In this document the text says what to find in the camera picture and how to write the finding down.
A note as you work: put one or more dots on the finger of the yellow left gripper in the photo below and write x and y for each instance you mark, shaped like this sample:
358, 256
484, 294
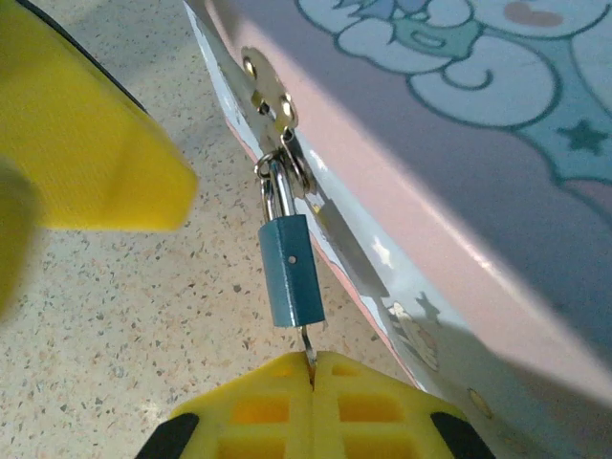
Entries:
16, 239
95, 143

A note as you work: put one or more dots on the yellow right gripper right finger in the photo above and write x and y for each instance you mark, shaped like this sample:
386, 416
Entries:
373, 411

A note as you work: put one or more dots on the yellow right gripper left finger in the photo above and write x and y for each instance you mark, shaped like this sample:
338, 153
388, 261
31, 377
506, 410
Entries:
258, 411

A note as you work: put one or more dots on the small silver key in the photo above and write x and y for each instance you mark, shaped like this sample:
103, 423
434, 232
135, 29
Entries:
307, 346

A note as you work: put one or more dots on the small blue padlock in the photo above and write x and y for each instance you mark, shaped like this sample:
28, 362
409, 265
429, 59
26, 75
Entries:
291, 277

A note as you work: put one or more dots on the silver metal hasp latch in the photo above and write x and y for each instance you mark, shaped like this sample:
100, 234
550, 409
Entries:
272, 95

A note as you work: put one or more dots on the blue cartoon print tin box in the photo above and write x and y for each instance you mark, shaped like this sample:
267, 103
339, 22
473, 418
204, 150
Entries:
454, 167

